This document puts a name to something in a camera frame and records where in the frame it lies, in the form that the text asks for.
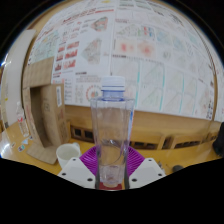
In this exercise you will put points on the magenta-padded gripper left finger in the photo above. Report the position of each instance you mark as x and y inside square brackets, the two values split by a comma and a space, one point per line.
[87, 161]

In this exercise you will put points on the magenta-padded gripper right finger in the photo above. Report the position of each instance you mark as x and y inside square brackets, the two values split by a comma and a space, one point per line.
[136, 163]

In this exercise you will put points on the clear plastic water bottle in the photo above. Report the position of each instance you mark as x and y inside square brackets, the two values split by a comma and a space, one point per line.
[111, 133]

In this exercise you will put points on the white cup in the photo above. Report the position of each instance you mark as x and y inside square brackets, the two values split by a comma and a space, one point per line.
[68, 155]

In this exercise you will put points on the small black object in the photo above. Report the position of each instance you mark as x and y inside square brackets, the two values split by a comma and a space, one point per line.
[177, 168]

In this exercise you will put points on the brown cardboard box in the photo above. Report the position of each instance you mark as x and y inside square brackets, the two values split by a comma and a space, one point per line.
[50, 110]

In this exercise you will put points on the small labelled plastic bottle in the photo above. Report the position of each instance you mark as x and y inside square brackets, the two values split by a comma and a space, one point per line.
[21, 123]

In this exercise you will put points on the large printed wall poster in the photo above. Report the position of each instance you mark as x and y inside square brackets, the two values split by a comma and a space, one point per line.
[150, 56]

